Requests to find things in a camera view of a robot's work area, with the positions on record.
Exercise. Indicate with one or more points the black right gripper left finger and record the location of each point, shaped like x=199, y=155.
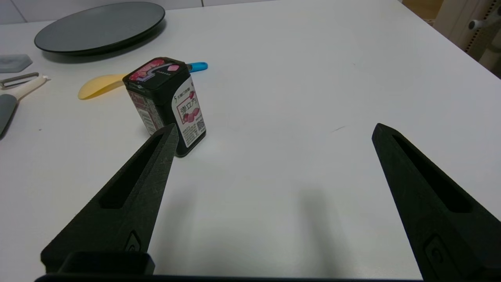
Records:
x=129, y=211

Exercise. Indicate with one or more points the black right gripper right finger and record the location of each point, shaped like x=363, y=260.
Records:
x=450, y=235

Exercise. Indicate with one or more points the gray round plate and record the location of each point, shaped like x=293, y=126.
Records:
x=98, y=27

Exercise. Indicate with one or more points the black pink gum box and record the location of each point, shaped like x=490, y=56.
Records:
x=172, y=90

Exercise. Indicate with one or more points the gray cutlery case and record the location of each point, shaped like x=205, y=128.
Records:
x=13, y=63

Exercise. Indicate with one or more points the white side shelf unit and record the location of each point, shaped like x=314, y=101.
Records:
x=458, y=19

